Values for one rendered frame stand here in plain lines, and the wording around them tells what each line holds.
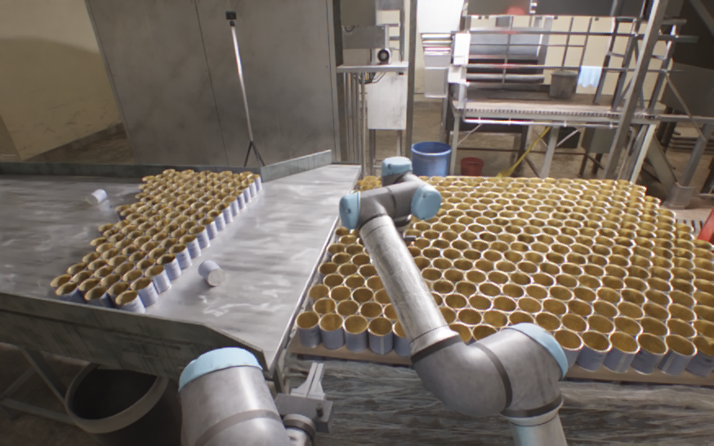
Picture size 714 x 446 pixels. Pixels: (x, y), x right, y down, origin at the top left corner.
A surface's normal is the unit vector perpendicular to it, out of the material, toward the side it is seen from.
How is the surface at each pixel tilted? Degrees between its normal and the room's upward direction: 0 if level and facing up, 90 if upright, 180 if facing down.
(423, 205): 89
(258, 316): 0
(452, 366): 35
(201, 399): 26
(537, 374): 53
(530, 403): 59
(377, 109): 90
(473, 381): 40
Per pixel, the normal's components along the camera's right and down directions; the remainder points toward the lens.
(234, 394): 0.19, -0.90
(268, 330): -0.03, -0.86
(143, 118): -0.18, 0.50
